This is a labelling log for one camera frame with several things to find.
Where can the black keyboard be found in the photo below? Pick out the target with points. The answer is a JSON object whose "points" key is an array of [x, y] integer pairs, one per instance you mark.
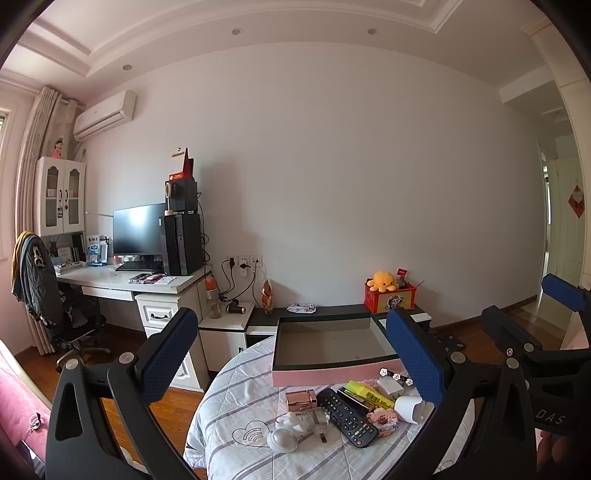
{"points": [[136, 266]]}

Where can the black hair dryer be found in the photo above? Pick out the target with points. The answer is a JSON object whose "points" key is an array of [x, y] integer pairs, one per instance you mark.
{"points": [[235, 307]]}

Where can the pink bedding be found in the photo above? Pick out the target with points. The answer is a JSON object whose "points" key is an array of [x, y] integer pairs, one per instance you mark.
{"points": [[21, 406]]}

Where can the pink storage box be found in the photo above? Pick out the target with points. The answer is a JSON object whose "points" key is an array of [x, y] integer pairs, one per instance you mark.
{"points": [[323, 350]]}

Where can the dark printed jacket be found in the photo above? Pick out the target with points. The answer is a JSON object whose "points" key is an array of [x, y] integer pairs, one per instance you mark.
{"points": [[34, 272]]}

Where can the white desk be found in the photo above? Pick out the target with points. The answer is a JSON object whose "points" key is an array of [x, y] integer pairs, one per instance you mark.
{"points": [[157, 314]]}

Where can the white cup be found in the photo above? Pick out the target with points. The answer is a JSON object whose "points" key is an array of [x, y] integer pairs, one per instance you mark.
{"points": [[411, 408]]}

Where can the white charger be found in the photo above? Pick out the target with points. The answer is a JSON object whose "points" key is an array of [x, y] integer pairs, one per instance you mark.
{"points": [[389, 386]]}

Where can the white door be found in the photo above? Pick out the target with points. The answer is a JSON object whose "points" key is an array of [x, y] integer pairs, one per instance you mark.
{"points": [[565, 221]]}

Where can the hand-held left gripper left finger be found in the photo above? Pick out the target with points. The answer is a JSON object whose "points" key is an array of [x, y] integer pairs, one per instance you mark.
{"points": [[170, 350]]}

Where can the yellow octopus plush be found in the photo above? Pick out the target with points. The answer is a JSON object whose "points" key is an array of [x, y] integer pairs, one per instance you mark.
{"points": [[382, 281]]}

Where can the black computer monitor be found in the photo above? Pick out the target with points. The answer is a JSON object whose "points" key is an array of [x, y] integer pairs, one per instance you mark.
{"points": [[138, 230]]}

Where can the bottle with orange cap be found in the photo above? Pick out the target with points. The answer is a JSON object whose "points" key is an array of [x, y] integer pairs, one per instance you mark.
{"points": [[212, 297]]}

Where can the striped tablecloth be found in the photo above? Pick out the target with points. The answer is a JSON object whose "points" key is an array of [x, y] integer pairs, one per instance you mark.
{"points": [[231, 406]]}

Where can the white glass-door cabinet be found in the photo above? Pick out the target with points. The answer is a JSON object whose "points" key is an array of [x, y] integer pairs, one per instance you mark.
{"points": [[60, 196]]}

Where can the pink block toy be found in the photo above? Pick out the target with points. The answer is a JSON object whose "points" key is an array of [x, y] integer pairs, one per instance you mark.
{"points": [[382, 422]]}

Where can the black flower hair clip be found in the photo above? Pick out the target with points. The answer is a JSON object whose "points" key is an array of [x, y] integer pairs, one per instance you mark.
{"points": [[392, 374]]}

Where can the red printed crate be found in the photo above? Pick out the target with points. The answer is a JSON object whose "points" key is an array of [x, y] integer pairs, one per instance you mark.
{"points": [[390, 300]]}

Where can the white snack packet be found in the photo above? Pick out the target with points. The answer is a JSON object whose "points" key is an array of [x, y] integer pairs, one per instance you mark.
{"points": [[301, 308]]}

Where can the white plug adapter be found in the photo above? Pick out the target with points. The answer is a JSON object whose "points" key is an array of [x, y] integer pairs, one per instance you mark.
{"points": [[322, 422]]}

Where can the rose gold case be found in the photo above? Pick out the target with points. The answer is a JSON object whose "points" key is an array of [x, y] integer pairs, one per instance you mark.
{"points": [[301, 400]]}

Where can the black floor scale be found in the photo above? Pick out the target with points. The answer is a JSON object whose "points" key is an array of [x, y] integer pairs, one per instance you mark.
{"points": [[450, 342]]}

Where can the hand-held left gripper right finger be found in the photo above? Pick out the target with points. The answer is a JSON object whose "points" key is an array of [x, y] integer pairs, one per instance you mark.
{"points": [[415, 357]]}

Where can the blue box on desk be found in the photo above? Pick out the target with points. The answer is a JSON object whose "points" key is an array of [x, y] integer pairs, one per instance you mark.
{"points": [[96, 251]]}

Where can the black and white cabinet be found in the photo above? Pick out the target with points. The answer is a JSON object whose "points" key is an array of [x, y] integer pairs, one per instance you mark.
{"points": [[258, 318]]}

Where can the yellow highlighter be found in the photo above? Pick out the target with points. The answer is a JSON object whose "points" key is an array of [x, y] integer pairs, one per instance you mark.
{"points": [[369, 394]]}

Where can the black remote control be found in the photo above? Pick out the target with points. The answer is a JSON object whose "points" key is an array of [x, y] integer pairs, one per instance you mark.
{"points": [[348, 417]]}

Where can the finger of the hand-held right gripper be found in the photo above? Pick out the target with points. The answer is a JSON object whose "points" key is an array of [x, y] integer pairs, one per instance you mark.
{"points": [[561, 291], [508, 330]]}

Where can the red door decoration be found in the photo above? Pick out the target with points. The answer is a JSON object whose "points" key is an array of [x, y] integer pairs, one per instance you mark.
{"points": [[577, 201]]}

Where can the white flower ornament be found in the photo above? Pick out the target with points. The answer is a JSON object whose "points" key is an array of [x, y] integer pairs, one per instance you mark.
{"points": [[292, 421]]}

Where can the white wall sockets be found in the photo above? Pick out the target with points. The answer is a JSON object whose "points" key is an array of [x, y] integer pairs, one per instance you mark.
{"points": [[247, 264]]}

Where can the black speaker box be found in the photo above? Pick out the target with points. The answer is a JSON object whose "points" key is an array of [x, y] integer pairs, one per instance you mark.
{"points": [[181, 194]]}

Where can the white round lamp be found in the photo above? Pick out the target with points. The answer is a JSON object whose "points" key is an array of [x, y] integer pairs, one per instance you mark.
{"points": [[280, 439]]}

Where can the white air conditioner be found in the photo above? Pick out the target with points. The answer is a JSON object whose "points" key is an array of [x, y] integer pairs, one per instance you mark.
{"points": [[105, 115]]}

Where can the black computer tower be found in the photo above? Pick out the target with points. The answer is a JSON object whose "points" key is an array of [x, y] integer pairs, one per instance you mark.
{"points": [[181, 244]]}

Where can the black office chair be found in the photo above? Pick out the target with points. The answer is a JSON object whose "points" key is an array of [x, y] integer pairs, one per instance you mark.
{"points": [[76, 323]]}

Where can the small doll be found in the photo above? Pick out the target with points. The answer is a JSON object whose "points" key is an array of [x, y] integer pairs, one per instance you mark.
{"points": [[58, 148]]}

